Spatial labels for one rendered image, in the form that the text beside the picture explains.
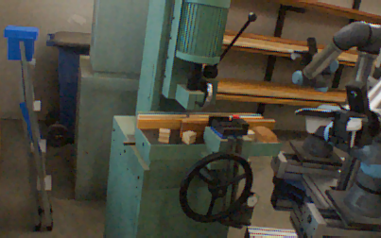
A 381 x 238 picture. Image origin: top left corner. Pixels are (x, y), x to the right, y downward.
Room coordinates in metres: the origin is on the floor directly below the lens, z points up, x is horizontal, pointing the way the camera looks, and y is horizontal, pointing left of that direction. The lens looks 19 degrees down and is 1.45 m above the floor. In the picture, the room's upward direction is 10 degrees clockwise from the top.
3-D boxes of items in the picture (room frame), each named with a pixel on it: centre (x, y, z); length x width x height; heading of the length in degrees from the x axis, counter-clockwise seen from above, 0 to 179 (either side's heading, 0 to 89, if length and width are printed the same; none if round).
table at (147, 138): (1.40, -0.12, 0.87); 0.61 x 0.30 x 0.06; 116
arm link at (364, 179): (1.16, -0.70, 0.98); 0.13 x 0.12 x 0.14; 31
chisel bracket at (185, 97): (1.48, 0.02, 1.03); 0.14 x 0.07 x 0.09; 26
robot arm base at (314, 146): (1.66, -0.64, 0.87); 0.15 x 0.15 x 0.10
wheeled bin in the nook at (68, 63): (3.15, 1.02, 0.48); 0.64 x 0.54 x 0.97; 113
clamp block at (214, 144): (1.33, -0.15, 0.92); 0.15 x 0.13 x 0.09; 116
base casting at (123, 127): (1.57, 0.06, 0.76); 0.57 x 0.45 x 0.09; 26
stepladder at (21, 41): (1.82, 0.87, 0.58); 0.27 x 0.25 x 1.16; 113
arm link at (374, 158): (0.93, -0.53, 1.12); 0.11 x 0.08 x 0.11; 31
